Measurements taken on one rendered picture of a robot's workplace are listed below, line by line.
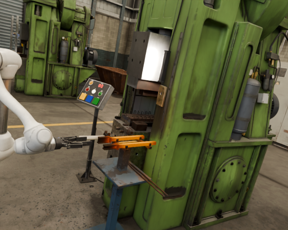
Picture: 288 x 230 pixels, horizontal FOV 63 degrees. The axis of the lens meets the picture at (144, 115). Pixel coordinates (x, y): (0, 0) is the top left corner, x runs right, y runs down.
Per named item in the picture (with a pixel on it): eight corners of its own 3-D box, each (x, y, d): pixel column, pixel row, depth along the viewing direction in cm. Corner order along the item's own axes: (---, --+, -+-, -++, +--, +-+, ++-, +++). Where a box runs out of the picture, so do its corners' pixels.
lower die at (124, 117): (129, 126, 219) (130, 117, 217) (120, 119, 236) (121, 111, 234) (165, 127, 242) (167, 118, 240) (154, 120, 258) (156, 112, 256)
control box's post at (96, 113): (85, 179, 288) (98, 92, 262) (84, 177, 291) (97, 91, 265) (88, 178, 290) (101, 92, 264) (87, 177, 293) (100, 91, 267)
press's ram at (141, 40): (146, 81, 198) (156, 31, 188) (125, 73, 229) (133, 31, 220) (184, 86, 220) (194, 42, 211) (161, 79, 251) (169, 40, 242)
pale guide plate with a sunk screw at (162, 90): (161, 107, 198) (165, 86, 194) (155, 103, 206) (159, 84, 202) (163, 107, 199) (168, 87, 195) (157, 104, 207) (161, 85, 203)
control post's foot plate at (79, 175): (80, 183, 276) (81, 176, 274) (75, 174, 294) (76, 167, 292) (97, 181, 287) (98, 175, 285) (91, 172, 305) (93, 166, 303)
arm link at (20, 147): (41, 154, 142) (48, 151, 132) (12, 158, 132) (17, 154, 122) (40, 137, 144) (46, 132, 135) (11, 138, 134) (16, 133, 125)
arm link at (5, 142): (-26, 162, 157) (1, 151, 178) (-5, 169, 154) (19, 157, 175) (-20, 44, 138) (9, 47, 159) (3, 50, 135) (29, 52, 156)
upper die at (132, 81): (136, 88, 211) (138, 78, 209) (126, 84, 227) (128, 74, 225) (173, 93, 233) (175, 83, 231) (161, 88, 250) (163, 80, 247)
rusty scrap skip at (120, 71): (117, 97, 831) (121, 73, 810) (90, 85, 962) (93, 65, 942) (142, 98, 912) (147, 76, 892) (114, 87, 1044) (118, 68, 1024)
